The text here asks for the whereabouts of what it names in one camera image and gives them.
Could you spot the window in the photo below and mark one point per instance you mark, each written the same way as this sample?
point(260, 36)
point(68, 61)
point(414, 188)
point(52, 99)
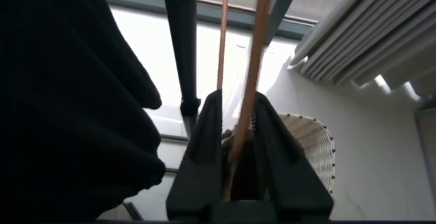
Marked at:
point(153, 2)

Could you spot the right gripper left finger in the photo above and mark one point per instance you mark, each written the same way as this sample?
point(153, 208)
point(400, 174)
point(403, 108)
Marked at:
point(197, 176)

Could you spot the black clothes rack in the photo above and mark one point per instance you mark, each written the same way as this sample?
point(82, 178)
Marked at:
point(180, 47)

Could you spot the pink clothes hanger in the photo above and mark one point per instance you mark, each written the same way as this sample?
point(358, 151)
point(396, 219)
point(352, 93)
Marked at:
point(253, 64)

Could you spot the beige curtain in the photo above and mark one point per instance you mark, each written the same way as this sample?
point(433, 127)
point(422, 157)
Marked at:
point(374, 30)

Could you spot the white laundry basket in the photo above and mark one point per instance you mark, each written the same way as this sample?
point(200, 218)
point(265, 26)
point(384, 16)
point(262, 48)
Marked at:
point(313, 139)

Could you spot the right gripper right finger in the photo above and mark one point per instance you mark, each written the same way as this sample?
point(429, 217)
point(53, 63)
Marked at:
point(289, 183)

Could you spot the black garment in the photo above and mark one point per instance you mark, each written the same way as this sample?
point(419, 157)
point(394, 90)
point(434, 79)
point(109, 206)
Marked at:
point(68, 98)

